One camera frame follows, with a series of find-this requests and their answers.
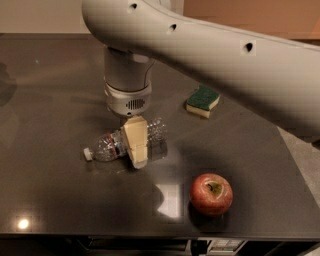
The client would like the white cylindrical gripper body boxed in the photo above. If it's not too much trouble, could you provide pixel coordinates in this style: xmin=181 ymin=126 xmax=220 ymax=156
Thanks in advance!
xmin=104 ymin=81 xmax=152 ymax=118

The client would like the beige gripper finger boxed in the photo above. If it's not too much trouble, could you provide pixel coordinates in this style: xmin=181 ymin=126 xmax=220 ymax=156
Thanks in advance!
xmin=121 ymin=116 xmax=148 ymax=169

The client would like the clear plastic water bottle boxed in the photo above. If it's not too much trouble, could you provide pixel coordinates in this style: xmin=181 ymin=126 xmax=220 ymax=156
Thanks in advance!
xmin=83 ymin=118 xmax=167 ymax=162

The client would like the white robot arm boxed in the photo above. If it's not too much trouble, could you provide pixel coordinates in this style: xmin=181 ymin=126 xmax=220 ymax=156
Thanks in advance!
xmin=82 ymin=0 xmax=320 ymax=145

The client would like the green and yellow sponge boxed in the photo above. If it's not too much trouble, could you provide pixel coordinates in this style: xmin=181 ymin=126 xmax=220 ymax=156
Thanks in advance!
xmin=186 ymin=84 xmax=220 ymax=118

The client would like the red apple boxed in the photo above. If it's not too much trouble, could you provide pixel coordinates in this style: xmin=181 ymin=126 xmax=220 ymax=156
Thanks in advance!
xmin=189 ymin=173 xmax=233 ymax=217

